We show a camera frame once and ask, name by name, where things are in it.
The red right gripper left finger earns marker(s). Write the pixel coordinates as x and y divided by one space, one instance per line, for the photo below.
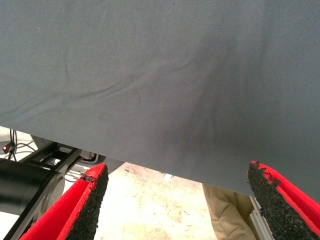
62 215

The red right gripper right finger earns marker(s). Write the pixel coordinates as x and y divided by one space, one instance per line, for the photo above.
287 212

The aluminium profile leg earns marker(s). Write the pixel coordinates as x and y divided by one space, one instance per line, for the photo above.
258 221

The person in khaki trousers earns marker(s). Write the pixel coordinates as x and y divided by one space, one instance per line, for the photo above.
225 215

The small device with red light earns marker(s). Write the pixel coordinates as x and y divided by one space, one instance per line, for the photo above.
6 148

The dark grey table cloth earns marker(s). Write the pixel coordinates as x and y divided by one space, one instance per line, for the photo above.
150 62

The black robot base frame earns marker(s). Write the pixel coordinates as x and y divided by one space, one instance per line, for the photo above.
25 182

